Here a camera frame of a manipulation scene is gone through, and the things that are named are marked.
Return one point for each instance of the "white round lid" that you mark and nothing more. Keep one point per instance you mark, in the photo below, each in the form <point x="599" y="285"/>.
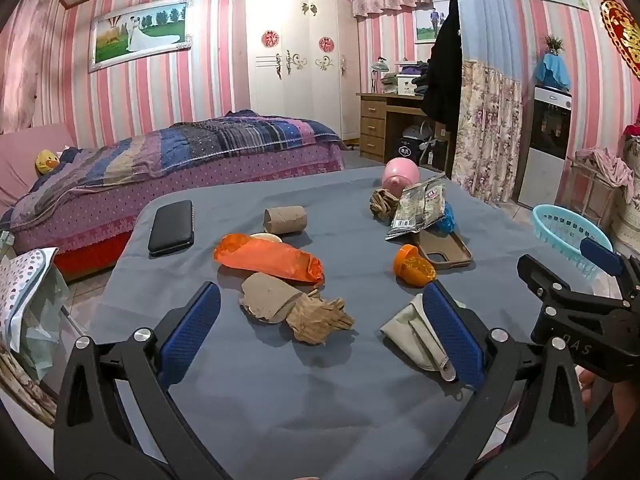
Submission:
<point x="265" y="236"/>

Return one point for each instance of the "black phone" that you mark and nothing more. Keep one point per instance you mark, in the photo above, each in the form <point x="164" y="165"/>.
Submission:
<point x="171" y="227"/>

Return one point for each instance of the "brown phone case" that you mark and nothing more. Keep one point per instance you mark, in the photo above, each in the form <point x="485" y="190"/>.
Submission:
<point x="445" y="250"/>

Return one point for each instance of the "polka dot cloth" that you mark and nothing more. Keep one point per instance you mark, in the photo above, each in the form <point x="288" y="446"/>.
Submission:
<point x="20" y="280"/>

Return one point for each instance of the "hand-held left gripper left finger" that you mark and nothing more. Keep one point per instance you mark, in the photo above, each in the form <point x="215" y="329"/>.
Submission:
<point x="192" y="330"/>

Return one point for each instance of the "turquoise plastic basket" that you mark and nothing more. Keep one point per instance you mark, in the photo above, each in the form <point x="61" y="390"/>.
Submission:
<point x="560" y="240"/>

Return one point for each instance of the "desk lamp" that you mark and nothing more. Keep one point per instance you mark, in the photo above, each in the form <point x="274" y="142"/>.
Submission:
<point x="379" y="66"/>

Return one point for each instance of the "purple cloth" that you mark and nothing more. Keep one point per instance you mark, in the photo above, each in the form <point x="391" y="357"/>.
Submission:
<point x="412" y="67"/>

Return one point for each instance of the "floral and blue curtain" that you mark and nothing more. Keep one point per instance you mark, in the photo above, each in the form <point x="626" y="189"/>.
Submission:
<point x="487" y="125"/>

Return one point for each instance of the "black box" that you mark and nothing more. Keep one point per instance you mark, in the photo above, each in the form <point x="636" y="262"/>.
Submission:
<point x="407" y="150"/>

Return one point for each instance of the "lace covered cabinet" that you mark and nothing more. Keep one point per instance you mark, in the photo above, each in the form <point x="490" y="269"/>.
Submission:
<point x="630" y="220"/>

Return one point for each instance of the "blue plastic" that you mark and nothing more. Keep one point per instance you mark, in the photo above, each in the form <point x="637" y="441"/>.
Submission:
<point x="446" y="219"/>

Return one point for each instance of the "black hanging coat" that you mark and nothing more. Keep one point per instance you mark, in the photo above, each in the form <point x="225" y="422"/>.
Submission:
<point x="445" y="75"/>

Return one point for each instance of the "blue cloth cover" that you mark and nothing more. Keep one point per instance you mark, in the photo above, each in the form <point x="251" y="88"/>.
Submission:
<point x="552" y="72"/>

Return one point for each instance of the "white box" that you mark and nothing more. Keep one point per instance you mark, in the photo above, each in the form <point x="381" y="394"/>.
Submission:
<point x="407" y="84"/>

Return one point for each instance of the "water dispenser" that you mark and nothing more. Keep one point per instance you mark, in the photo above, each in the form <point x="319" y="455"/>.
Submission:
<point x="542" y="170"/>

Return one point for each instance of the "wooden desk with drawers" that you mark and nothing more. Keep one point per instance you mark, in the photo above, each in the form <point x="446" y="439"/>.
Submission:
<point x="372" y="110"/>

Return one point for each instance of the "brown paper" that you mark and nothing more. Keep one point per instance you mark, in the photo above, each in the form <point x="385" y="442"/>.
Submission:
<point x="315" y="322"/>
<point x="382" y="205"/>

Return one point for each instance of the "patchwork quilt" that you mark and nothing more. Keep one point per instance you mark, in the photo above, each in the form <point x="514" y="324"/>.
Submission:
<point x="200" y="140"/>

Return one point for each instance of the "small potted plant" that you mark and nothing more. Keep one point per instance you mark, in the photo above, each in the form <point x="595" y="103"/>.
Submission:
<point x="554" y="44"/>

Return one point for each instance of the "metal rack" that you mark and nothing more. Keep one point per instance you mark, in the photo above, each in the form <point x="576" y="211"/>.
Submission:
<point x="585" y="195"/>

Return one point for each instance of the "bed with purple dotted skirt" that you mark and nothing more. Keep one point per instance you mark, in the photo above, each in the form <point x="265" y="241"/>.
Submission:
<point x="200" y="175"/>

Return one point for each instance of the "white wardrobe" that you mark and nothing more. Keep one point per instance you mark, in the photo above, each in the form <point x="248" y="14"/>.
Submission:
<point x="300" y="100"/>

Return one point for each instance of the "beige cloth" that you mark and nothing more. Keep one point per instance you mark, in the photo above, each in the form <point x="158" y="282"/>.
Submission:
<point x="410" y="330"/>

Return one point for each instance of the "small framed photo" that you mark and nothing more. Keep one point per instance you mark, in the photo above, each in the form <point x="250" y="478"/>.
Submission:
<point x="425" y="25"/>

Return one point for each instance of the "pink pig mug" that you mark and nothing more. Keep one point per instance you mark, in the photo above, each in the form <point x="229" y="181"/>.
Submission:
<point x="400" y="172"/>

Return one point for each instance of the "framed wedding photo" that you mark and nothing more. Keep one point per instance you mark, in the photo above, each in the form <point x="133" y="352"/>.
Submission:
<point x="140" y="35"/>

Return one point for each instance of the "cardboard roll tube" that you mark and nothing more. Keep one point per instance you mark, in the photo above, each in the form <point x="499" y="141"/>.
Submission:
<point x="285" y="220"/>

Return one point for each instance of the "pink headboard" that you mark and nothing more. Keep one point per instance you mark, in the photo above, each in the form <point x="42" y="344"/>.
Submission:
<point x="30" y="155"/>

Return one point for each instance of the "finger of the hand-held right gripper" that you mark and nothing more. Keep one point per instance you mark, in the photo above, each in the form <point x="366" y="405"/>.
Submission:
<point x="545" y="275"/>
<point x="600" y="255"/>

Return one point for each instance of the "green plastic sheet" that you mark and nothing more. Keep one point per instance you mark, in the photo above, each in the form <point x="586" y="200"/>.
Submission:
<point x="45" y="340"/>

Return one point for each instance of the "pink clothes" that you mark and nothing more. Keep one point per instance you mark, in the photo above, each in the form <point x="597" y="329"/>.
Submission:
<point x="607" y="165"/>

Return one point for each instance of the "yellow duck plush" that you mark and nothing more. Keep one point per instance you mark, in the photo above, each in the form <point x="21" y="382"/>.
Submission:
<point x="46" y="161"/>

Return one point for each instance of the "red clothes pile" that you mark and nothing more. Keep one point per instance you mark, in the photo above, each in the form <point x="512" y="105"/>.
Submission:
<point x="632" y="131"/>

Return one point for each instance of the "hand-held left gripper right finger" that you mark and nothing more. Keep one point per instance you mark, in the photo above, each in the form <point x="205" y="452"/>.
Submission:
<point x="452" y="335"/>

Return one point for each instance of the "orange plastic bag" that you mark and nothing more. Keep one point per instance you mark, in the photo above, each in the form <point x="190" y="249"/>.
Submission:
<point x="270" y="257"/>

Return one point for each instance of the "person's right hand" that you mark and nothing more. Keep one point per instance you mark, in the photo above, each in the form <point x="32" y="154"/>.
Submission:
<point x="590" y="390"/>

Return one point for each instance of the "red wall decoration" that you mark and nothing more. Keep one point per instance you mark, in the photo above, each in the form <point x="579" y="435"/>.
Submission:
<point x="625" y="35"/>

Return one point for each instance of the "orange plastic cup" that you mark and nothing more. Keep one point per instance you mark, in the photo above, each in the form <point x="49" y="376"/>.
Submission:
<point x="412" y="265"/>

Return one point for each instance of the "torn cardboard tube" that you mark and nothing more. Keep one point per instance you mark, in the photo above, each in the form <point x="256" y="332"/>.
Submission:
<point x="265" y="297"/>

